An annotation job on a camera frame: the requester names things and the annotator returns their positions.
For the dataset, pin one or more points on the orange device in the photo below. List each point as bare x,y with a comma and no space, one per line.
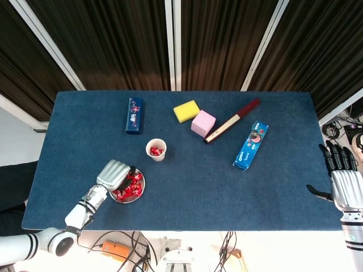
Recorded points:
114,250

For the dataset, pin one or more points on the white paper cup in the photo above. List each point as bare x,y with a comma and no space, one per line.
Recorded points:
158,157

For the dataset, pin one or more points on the black fabric object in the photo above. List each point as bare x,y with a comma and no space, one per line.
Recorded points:
14,192

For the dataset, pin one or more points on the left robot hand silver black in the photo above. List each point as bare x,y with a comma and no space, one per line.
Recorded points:
113,175

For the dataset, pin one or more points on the long dark red box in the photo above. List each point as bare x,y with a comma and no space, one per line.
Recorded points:
235,119

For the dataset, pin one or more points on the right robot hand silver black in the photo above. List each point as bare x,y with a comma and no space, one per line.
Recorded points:
347,190

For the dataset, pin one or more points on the blue table cloth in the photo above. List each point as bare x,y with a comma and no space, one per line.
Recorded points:
198,184

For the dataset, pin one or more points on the dark blue printed box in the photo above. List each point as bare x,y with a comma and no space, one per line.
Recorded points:
134,116

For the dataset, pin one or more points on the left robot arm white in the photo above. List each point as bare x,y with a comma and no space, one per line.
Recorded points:
75,216

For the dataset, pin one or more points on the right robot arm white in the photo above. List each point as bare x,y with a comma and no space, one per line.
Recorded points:
353,232

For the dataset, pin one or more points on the blue Oreo cookie box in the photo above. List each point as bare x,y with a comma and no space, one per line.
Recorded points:
251,146

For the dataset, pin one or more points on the round metal plate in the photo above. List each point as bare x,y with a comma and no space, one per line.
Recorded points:
143,184

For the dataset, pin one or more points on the pink foam cube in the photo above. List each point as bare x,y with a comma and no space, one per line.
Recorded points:
202,124

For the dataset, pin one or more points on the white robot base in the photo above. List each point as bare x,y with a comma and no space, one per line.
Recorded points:
175,258

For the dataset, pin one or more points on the white frame post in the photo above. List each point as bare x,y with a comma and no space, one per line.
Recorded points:
178,42
48,45
265,45
169,42

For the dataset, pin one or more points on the black electronic device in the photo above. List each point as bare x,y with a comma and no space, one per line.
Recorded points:
353,131

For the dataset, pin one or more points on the dark brown curtain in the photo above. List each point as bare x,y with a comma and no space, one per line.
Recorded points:
22,71
221,42
320,56
113,42

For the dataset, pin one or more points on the white frame beam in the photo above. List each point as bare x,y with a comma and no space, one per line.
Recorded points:
340,109
22,114

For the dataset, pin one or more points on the yellow sponge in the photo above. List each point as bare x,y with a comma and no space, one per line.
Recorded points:
185,112

